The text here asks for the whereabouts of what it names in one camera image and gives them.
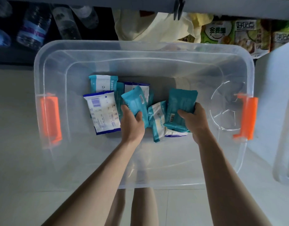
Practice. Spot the person's right leg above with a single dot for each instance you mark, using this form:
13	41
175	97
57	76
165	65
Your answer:
144	207

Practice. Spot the blue plastic bag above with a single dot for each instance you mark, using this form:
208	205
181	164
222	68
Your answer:
1	37

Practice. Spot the grey shelf board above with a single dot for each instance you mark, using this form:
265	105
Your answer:
229	5

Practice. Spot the clear plastic bottle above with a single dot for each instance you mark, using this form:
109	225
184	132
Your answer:
2	8
88	17
65	23

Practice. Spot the cream cloth bag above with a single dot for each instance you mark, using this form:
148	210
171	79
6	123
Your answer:
146	25

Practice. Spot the person's right forearm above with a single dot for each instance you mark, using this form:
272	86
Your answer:
224	181

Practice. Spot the teal wipes packet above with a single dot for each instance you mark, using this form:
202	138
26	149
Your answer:
181	101
134	98

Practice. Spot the clear plastic storage bin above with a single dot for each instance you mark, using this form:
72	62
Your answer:
158	162

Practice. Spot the person's right thumb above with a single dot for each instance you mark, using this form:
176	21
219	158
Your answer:
183	114

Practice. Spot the person's left thumb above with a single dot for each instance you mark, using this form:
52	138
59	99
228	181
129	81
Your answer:
139	116

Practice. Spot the person's left hand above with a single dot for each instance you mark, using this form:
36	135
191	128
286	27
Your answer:
133	129

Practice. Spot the person's right hand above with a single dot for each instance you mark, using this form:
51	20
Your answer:
199	125

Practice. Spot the clear bottle with blue label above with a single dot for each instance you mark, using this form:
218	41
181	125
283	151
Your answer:
34	28

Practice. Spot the orange bin latch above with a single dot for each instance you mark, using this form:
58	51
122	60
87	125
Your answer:
247	118
50	120

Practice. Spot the pile of wet wipes packets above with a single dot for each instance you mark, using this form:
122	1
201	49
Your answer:
103	112

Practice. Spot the green beige snack packet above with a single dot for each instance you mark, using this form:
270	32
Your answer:
282	36
251	37

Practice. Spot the person's left forearm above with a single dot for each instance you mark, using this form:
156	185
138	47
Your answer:
97	185

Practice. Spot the yellow bag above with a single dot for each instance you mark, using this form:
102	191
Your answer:
204	21

